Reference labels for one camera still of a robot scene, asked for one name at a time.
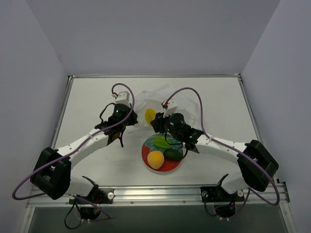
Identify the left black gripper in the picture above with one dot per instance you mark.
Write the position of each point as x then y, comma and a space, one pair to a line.
129, 119

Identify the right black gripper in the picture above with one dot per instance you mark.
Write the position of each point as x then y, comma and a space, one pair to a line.
158, 124

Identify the yellow-green fake fruit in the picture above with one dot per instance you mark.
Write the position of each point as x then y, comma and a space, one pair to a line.
161, 142

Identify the yellow fake starfruit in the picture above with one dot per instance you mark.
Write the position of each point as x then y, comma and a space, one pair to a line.
150, 115

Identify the dark green fake avocado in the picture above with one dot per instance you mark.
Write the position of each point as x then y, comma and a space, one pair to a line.
172, 154

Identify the white translucent plastic bag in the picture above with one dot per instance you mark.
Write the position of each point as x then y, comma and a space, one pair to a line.
152, 99

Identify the orange fake fruit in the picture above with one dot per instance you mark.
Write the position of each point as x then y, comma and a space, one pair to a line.
155, 159

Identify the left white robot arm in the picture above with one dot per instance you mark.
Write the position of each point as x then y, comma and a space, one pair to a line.
53, 168

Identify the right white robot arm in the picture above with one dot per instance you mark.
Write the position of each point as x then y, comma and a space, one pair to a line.
256, 165

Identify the red and teal plate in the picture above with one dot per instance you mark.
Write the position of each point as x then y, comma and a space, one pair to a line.
168, 165

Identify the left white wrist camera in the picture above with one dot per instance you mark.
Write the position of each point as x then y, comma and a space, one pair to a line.
122, 98

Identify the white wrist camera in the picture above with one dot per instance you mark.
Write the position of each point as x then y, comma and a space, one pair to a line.
122, 98
170, 107

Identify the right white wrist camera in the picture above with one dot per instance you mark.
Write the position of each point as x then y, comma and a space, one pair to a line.
170, 107

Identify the aluminium front rail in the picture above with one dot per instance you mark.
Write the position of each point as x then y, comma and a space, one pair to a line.
170, 195

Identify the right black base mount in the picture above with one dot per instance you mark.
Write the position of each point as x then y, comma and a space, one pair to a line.
225, 207

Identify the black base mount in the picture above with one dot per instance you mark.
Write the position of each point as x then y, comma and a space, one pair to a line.
225, 207
90, 201

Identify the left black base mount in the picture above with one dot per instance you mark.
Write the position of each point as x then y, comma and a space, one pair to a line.
90, 201

